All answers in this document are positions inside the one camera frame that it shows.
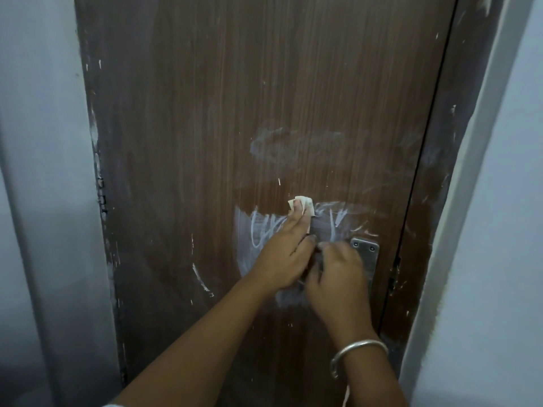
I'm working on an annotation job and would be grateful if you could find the person's right hand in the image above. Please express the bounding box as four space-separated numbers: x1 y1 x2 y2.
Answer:
303 242 376 350

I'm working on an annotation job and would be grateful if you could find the person's left hand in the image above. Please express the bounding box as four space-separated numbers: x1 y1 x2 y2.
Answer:
242 198 319 297

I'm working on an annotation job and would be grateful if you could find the silver metal door handle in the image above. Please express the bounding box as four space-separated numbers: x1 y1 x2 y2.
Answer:
350 237 381 301

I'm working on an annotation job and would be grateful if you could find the small white cloth wad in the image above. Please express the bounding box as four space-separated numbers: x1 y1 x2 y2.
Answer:
287 195 316 219

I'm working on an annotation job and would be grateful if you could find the brown wooden door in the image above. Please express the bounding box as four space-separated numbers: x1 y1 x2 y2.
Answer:
72 0 461 407

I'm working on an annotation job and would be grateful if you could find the person's right forearm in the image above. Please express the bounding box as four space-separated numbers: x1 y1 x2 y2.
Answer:
341 345 410 407

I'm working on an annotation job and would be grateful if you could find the person's left forearm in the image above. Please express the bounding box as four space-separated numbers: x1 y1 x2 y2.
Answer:
108 277 272 407

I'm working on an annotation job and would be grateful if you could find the silver bangle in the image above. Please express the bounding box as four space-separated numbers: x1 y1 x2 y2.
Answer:
330 339 390 381

